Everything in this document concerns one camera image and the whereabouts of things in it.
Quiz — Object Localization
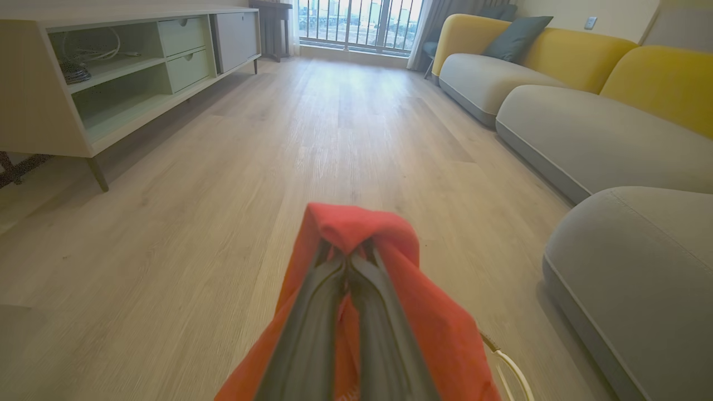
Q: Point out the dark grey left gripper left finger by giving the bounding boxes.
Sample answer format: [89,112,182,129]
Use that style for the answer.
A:
[253,241,349,401]

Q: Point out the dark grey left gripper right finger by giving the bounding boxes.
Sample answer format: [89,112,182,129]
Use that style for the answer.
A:
[349,241,441,401]

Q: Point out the red cloth garment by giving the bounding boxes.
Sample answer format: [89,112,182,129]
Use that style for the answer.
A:
[214,202,502,401]

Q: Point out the cream laundry basket brown rim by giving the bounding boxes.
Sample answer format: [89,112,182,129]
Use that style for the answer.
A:
[479,331,535,401]

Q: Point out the grey round sofa seat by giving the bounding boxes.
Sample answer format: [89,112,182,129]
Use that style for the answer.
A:
[542,187,713,401]

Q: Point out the grey sofa seat short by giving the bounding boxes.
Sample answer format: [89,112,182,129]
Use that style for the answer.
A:
[438,53,568,128]

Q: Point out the grey sofa seat long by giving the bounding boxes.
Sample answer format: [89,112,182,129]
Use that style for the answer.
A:
[495,85,713,204]

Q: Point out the large pale green drawer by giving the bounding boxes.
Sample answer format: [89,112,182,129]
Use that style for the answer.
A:
[166,47,215,94]

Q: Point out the grey cabinet door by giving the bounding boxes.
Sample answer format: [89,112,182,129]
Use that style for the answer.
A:
[211,11,261,75]

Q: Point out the metal window railing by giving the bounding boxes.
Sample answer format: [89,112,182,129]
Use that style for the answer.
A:
[298,0,424,56]

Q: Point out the small pale green drawer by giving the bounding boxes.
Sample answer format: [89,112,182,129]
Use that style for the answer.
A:
[158,17,208,57]

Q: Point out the dark wooden table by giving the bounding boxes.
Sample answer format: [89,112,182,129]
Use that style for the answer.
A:
[249,0,293,63]

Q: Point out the large blue cushion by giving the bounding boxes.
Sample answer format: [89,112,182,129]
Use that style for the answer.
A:
[482,16,554,63]

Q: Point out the grey curtain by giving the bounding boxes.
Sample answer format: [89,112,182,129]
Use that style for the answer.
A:
[407,0,510,72]

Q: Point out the yellow sofa backrest long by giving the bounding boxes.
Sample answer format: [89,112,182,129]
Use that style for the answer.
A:
[432,14,638,94]

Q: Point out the small blue cushion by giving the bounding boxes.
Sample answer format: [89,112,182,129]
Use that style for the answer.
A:
[478,4,519,22]

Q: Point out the beige TV cabinet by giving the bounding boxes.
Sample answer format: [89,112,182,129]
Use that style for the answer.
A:
[0,6,262,193]

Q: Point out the yellow sofa backrest short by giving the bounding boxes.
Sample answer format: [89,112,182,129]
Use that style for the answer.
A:
[600,46,713,140]

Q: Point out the dark metal frame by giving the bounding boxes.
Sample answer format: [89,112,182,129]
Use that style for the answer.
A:
[0,150,53,188]

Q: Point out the white cable bundle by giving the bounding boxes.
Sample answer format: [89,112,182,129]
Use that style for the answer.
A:
[58,28,143,65]

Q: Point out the dark coiled cable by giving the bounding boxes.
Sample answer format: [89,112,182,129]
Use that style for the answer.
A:
[58,58,92,85]

